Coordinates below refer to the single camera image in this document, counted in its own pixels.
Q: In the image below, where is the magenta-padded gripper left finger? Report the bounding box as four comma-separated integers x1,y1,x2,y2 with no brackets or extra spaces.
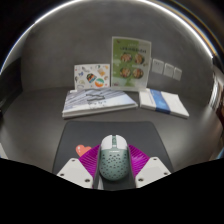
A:
56,144,104,190

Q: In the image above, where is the black mouse pad, heart print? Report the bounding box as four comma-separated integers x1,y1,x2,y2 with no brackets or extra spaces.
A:
52,120,175,191

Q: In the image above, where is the large grey printed book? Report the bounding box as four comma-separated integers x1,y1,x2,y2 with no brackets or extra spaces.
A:
61,87,139,119

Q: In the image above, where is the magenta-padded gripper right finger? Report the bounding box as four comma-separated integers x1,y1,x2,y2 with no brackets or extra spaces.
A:
128,144,173,189

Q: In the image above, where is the green and white perforated mouse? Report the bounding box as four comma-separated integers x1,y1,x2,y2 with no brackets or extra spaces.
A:
98,134,130,182

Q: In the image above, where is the green food menu sign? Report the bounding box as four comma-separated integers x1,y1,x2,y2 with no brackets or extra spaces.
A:
110,35,153,92

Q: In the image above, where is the white sticker sheet card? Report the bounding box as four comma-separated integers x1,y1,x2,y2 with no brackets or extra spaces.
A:
73,63,111,92

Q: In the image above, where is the white book with blue stripe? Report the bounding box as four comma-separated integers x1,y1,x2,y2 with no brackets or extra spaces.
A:
138,88,190,119

